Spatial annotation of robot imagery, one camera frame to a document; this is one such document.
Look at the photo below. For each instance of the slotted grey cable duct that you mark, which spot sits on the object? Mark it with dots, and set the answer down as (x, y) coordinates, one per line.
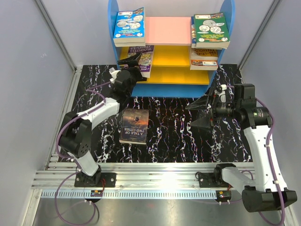
(131, 194)

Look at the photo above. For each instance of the left small circuit board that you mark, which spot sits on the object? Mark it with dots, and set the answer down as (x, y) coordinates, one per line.
(96, 193)

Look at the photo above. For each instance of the dark tale of two cities book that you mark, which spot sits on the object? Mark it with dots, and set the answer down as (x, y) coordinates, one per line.
(134, 126)

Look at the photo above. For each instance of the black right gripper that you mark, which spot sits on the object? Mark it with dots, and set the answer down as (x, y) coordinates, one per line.
(202, 103)

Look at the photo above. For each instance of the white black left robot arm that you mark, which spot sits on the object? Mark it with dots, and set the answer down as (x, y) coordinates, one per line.
(74, 138)

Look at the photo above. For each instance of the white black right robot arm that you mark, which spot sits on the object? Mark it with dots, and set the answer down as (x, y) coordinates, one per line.
(268, 191)

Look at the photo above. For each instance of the blue 91-storey treehouse book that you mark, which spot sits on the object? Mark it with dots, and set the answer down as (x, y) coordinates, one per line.
(193, 33)

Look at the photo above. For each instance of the yellow 130-storey treehouse book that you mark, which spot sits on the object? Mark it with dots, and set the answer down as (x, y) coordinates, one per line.
(203, 59)

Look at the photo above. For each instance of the small circuit board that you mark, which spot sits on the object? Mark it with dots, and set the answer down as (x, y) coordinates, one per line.
(96, 193)
(224, 195)

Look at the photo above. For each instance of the blue pink yellow bookshelf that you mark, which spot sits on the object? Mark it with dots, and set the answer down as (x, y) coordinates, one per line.
(170, 75)

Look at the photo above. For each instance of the purple treehouse book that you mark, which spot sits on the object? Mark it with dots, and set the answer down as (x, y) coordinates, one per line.
(145, 62)

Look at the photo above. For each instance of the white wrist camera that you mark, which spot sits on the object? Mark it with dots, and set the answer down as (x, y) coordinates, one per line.
(113, 74)
(220, 91)

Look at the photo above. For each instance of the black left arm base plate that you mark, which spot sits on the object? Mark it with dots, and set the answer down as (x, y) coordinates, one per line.
(107, 179)

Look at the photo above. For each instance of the right small circuit board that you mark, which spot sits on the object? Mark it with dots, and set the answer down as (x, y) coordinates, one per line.
(224, 195)

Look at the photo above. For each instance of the aluminium mounting rail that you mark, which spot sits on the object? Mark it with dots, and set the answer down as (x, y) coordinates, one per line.
(129, 176)

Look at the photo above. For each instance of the light blue 26-storey book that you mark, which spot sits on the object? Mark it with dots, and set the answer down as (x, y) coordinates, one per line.
(130, 27)

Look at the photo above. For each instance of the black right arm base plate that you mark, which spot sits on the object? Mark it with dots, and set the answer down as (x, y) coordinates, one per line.
(208, 180)

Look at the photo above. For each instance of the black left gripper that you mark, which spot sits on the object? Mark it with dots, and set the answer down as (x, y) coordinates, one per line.
(132, 62)

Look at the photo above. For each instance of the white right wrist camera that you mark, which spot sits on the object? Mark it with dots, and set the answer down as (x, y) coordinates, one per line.
(220, 91)

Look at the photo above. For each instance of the lime green treehouse book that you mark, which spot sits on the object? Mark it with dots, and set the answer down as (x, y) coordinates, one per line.
(130, 44)

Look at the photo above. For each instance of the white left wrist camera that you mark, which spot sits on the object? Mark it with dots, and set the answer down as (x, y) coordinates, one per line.
(113, 74)

